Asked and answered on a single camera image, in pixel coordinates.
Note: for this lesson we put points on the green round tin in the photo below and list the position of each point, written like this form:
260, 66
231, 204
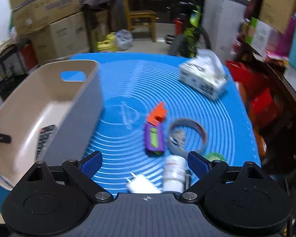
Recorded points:
213, 156

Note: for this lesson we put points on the white pill bottle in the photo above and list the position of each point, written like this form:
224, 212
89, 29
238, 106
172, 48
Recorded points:
174, 174

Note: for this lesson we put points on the black metal shelf cart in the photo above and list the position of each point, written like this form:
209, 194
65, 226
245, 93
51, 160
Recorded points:
13, 69

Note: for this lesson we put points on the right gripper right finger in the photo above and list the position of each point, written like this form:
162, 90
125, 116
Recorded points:
209, 174

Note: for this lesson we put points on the black TV remote control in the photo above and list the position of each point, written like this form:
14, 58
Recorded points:
45, 136

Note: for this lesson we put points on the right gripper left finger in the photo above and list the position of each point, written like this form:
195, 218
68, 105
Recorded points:
80, 173

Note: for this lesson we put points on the white refrigerator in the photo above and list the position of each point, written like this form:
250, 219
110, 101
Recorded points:
221, 20

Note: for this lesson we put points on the green white carton box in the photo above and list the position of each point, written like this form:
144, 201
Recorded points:
261, 37

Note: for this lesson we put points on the clear plastic bag on floor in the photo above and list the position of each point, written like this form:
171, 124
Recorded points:
123, 39

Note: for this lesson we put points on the wooden chair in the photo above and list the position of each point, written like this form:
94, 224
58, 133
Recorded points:
143, 18

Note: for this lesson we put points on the purple orange utility knife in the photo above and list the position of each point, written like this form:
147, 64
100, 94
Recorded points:
153, 130

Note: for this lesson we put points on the large stacked cardboard box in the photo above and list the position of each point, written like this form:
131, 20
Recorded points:
63, 38

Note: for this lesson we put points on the white tissue box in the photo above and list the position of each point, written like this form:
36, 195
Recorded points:
204, 73

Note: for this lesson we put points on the red bucket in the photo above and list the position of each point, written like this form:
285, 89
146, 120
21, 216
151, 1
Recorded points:
178, 27

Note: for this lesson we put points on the yellow detergent jug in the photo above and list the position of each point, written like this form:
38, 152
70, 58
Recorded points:
108, 45

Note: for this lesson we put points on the top open cardboard box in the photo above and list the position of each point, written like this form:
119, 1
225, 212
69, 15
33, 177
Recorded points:
31, 15

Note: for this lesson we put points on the white USB charger plug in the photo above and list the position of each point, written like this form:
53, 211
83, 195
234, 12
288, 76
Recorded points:
139, 184

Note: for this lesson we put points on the beige plastic storage bin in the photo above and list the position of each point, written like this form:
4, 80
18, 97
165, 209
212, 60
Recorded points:
66, 94

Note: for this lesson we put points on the blue silicone baking mat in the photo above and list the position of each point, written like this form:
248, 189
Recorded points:
129, 107

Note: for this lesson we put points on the green black bicycle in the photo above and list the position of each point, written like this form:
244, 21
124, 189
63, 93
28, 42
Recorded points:
189, 12

